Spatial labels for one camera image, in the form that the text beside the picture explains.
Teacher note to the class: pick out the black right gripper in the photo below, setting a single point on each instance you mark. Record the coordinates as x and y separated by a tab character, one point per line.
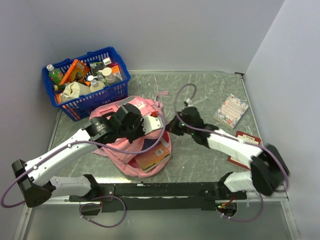
172	127

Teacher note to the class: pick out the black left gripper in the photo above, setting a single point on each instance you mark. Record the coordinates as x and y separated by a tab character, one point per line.
139	121

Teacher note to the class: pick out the pink student backpack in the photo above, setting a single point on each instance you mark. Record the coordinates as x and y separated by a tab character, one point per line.
126	162

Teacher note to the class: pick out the blue Jane Eyre book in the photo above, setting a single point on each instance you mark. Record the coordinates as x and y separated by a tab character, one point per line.
151	159

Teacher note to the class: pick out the floral pink notebook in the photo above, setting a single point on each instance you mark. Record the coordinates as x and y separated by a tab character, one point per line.
231	111

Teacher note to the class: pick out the white coffee cover book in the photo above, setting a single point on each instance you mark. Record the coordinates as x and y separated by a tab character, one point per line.
165	143

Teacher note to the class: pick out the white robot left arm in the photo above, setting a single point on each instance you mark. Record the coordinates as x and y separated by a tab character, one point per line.
36	178

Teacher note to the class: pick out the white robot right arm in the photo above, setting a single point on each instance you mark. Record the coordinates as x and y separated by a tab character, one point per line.
267	170

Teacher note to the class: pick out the beige cloth bag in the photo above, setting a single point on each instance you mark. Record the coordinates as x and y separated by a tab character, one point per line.
73	91

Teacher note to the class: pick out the grey pump bottle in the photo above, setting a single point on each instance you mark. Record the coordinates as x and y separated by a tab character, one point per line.
108	76

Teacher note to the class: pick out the blue plastic shopping basket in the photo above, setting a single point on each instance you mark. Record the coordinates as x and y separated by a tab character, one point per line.
81	107

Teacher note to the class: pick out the cream lotion bottle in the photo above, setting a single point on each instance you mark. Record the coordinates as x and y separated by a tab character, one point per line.
95	83

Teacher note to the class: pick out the pink carton box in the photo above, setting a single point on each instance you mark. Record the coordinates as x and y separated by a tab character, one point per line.
116	70

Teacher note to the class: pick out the red framed card book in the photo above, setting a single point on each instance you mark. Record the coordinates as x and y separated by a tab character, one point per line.
248	138

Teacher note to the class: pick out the black packaged box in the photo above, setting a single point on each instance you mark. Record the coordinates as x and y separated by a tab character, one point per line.
95	67

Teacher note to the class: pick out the orange snack box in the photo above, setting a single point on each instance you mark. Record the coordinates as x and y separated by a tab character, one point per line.
76	73

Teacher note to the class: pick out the green drink bottle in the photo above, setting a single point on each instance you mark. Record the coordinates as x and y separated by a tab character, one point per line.
55	74

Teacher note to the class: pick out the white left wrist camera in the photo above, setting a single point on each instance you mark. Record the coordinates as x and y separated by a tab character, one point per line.
151	124

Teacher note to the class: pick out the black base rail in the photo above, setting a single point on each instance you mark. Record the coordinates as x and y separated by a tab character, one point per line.
161	196

